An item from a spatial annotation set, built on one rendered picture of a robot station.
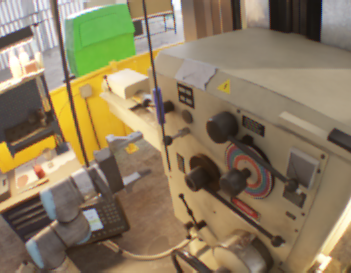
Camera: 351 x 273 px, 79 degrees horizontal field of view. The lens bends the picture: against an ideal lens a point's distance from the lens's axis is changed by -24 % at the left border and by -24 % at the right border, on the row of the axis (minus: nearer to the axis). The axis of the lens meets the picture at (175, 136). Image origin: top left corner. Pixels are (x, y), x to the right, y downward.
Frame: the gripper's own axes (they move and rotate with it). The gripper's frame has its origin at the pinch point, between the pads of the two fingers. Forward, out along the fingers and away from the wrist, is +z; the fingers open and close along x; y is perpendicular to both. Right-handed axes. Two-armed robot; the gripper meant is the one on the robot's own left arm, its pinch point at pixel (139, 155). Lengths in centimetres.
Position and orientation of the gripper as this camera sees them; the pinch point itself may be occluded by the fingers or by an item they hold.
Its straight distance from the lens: 80.3
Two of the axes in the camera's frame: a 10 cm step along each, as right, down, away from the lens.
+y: -6.0, -4.0, 6.9
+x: 1.1, 8.1, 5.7
